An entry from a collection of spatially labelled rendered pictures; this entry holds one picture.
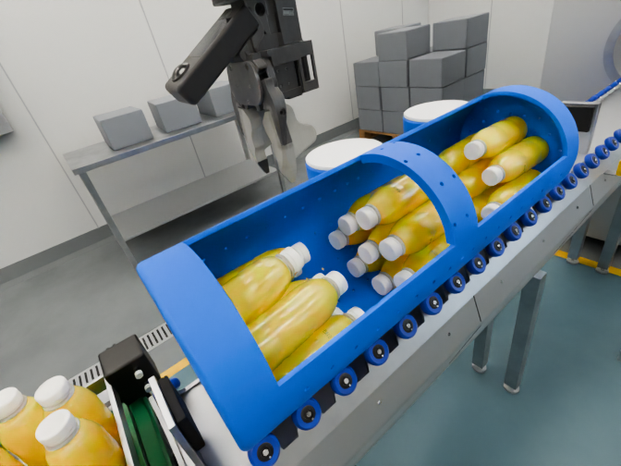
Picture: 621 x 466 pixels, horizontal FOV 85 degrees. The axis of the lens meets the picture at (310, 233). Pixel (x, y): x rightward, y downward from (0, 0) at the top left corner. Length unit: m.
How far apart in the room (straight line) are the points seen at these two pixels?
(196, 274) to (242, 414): 0.16
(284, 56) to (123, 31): 3.35
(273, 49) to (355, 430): 0.56
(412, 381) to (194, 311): 0.45
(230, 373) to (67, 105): 3.37
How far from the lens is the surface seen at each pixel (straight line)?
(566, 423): 1.76
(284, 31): 0.44
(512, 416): 1.72
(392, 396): 0.68
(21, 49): 3.63
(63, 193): 3.73
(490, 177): 0.83
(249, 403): 0.41
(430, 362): 0.73
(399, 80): 4.07
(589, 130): 1.39
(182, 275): 0.41
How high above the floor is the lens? 1.44
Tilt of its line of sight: 31 degrees down
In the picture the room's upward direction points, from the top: 12 degrees counter-clockwise
